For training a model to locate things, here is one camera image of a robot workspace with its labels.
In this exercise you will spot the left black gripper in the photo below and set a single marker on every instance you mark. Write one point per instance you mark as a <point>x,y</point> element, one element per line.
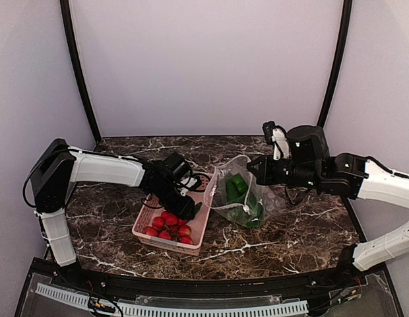
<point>183,207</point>

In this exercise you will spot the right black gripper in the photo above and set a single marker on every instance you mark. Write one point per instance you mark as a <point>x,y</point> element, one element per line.
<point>266,170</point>

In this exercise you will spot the small dark toy cucumber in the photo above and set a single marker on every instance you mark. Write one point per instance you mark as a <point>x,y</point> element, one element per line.
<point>197,208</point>

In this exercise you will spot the green toy bell pepper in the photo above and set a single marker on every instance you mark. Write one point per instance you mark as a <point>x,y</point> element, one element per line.
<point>236,187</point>

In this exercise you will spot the clear zip top bag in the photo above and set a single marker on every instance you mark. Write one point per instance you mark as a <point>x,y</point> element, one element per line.
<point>215,193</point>

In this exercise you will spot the toy bok choy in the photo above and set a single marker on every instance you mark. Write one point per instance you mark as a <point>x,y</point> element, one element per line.
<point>245,211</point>

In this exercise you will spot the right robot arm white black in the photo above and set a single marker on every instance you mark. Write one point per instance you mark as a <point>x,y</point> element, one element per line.
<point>301,158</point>

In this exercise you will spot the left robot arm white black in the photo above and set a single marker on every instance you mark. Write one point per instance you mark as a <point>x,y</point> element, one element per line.
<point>61,165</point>

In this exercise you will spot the red toy strawberry bunch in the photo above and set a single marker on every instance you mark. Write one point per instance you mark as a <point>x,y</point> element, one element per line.
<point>167,226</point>

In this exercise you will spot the pink plastic basket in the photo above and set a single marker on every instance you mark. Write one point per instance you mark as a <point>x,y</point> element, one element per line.
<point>198,225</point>

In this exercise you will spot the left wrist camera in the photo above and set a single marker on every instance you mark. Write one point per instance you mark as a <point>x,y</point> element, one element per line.
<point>194,182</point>

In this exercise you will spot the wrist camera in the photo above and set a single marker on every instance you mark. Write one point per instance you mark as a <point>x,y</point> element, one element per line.
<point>275,135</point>
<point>194,182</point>

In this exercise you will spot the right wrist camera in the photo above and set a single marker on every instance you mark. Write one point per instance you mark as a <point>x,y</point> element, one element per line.
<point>275,135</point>

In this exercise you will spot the black front frame rail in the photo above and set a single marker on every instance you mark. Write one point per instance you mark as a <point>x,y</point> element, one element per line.
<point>320,288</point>

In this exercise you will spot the white slotted cable duct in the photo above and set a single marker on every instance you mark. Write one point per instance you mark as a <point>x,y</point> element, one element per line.
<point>103,307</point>

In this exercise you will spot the black frame post right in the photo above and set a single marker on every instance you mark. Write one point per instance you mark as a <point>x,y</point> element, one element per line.
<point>336,62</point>

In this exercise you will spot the black frame post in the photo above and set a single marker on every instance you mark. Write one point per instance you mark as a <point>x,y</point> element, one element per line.
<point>336,62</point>
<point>77,69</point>

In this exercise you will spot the black frame post left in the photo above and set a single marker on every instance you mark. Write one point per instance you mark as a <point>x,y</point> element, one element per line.
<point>77,69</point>

